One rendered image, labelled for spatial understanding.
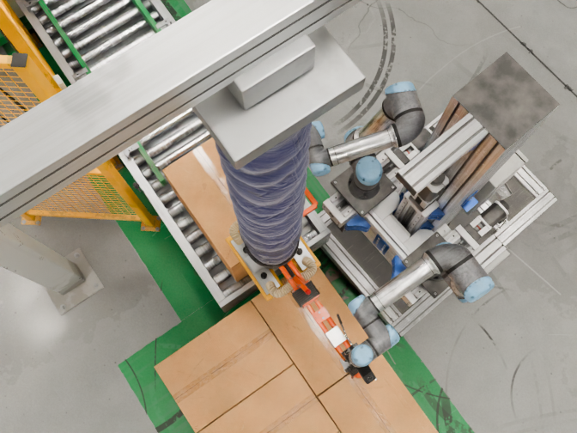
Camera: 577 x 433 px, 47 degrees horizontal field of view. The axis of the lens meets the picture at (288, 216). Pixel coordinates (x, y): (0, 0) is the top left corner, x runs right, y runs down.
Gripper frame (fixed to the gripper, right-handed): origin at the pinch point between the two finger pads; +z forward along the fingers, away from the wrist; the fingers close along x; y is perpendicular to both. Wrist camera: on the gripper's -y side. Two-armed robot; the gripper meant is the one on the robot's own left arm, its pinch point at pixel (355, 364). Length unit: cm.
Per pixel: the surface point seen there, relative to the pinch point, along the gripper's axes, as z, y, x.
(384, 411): 69, -28, -6
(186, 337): 124, 66, 62
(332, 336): -1.3, 14.6, 1.7
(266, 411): 69, 5, 43
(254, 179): -125, 52, 9
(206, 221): 29, 94, 18
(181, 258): 124, 109, 39
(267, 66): -172, 54, 2
